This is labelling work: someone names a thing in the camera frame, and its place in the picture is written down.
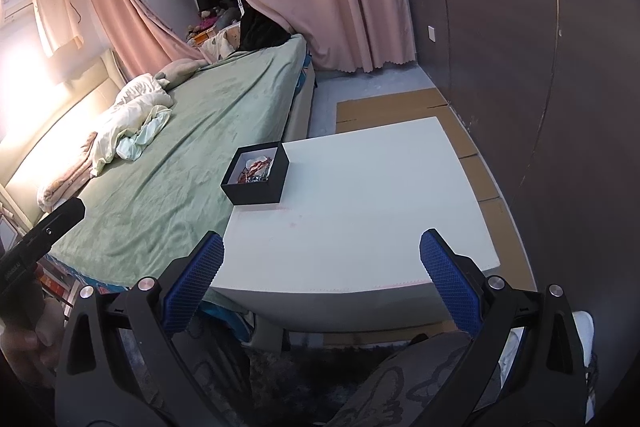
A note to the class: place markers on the grey green pillow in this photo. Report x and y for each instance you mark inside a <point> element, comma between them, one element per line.
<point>180,69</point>

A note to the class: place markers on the green bed blanket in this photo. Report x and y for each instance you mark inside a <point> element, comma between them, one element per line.
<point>200,147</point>

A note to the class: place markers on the white shoe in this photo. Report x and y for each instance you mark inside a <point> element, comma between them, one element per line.
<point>585,332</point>

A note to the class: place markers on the dark brown wardrobe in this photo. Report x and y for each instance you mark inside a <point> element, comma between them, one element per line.
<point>525,57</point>

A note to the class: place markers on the brown cardboard sheet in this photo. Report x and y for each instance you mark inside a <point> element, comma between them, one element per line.
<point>390,107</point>

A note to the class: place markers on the person's left hand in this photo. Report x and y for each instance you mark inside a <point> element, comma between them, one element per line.
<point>30,357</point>

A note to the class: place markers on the black jewelry box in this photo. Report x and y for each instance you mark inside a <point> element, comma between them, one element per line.
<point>260,193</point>

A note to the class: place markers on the white wall socket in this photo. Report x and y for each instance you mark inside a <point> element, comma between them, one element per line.
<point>432,34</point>

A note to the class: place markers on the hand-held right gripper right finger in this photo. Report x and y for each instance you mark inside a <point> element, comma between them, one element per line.
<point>450,287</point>

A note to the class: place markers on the black clothing pile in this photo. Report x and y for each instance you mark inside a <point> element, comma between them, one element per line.
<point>262,29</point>

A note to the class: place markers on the beige bed frame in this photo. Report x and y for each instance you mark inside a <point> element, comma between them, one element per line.
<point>302,107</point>

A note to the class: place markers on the beige padded headboard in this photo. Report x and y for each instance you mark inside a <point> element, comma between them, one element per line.
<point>50,107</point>

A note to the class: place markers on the white table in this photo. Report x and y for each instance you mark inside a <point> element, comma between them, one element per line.
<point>360,217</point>

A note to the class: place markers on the printed pillow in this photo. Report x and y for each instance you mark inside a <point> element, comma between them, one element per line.
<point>222,42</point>

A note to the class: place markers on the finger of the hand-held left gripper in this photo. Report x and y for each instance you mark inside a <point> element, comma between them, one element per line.
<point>57,222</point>

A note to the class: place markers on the cream hanging towel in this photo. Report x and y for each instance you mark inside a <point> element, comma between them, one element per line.
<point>55,12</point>

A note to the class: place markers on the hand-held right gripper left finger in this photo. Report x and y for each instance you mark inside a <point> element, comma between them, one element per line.
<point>195,287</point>

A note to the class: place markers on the pink fleece blanket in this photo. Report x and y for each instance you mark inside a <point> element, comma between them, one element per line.
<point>65,177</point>

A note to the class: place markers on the white air conditioner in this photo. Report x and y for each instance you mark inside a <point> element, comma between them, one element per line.
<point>17,4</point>

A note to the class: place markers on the dark shaggy rug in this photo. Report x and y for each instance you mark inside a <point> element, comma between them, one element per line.
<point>300,382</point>

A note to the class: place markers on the cream duvet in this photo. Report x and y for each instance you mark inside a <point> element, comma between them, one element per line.
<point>130,117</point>

